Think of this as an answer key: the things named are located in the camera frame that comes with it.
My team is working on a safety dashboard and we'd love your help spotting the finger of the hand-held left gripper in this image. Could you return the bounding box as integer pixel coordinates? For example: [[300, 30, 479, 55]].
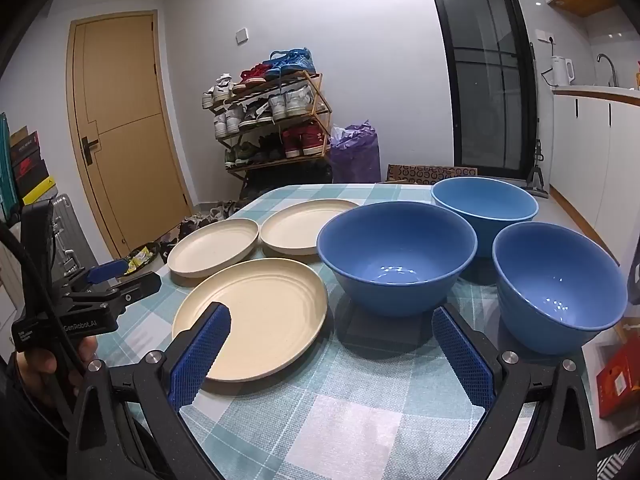
[[62, 258, 132, 293], [67, 271, 162, 313]]

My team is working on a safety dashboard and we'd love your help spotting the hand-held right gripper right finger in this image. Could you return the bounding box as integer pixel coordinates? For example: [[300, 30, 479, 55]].
[[431, 305, 598, 480]]

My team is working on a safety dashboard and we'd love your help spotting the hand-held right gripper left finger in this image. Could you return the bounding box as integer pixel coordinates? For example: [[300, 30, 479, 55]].
[[66, 301, 233, 480]]

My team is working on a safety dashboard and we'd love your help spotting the cream plate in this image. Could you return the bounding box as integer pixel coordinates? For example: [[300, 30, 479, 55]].
[[171, 258, 329, 383], [167, 218, 260, 280], [260, 199, 362, 257]]

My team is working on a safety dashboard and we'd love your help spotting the blue bowl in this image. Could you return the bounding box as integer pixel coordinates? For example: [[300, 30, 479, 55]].
[[316, 201, 478, 317], [431, 177, 540, 258], [492, 222, 628, 356]]

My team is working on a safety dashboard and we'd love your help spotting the person's left forearm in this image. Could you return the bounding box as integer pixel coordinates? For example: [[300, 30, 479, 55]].
[[0, 355, 81, 480]]

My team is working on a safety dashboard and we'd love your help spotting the person's left hand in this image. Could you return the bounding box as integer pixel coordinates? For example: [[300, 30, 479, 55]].
[[15, 335, 100, 402]]

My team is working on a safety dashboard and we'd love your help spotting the silver suitcase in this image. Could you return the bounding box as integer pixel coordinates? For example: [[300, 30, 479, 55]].
[[47, 193, 81, 281]]

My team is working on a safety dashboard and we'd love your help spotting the trash bin with yellow wrappers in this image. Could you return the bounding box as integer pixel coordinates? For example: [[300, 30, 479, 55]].
[[120, 242, 163, 276]]

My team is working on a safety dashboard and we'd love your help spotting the white low cabinet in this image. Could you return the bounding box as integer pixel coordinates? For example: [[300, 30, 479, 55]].
[[0, 240, 23, 326]]

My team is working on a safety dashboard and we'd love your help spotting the stack of shoe boxes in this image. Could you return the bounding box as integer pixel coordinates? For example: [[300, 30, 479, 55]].
[[9, 127, 56, 206]]

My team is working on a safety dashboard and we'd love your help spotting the teal suitcase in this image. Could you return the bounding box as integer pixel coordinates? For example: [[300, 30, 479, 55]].
[[0, 112, 20, 211]]

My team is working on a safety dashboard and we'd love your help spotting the dark shoes and sandals pile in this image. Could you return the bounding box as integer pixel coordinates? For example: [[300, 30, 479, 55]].
[[160, 200, 251, 256]]

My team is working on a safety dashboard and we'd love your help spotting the teal checked tablecloth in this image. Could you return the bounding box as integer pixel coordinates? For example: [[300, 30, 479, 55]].
[[95, 182, 601, 480]]

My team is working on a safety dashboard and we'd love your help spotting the wooden door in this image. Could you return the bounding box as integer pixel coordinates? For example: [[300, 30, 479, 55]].
[[66, 10, 193, 258]]

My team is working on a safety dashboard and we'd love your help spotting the red box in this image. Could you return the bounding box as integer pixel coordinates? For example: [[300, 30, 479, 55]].
[[597, 347, 640, 418]]

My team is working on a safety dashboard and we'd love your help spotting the patterned cardboard box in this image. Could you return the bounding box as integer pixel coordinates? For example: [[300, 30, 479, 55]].
[[386, 164, 478, 184]]

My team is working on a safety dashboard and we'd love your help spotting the stick vacuum cleaner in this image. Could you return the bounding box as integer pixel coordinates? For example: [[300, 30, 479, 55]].
[[524, 135, 550, 198]]

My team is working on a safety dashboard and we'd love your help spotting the black white patterned rug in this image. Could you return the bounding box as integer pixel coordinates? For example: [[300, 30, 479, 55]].
[[597, 442, 640, 480]]

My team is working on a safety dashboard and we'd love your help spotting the purple plastic bag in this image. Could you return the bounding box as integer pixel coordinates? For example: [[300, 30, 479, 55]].
[[330, 121, 382, 184]]

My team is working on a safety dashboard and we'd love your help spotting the white base cabinet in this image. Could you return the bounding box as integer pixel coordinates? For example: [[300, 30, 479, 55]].
[[549, 85, 640, 266]]

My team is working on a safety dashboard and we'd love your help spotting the wooden shoe rack with shoes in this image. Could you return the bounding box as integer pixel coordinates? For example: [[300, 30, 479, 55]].
[[201, 47, 331, 168]]

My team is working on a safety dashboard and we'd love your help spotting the black framed glass door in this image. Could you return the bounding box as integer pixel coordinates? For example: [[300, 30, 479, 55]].
[[422, 0, 538, 186]]

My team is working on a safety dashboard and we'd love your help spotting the white electric kettle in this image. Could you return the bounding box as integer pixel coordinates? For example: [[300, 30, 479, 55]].
[[551, 55, 575, 87]]

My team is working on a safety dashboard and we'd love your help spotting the metal faucet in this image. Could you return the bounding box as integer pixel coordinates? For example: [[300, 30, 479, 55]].
[[596, 53, 618, 87]]

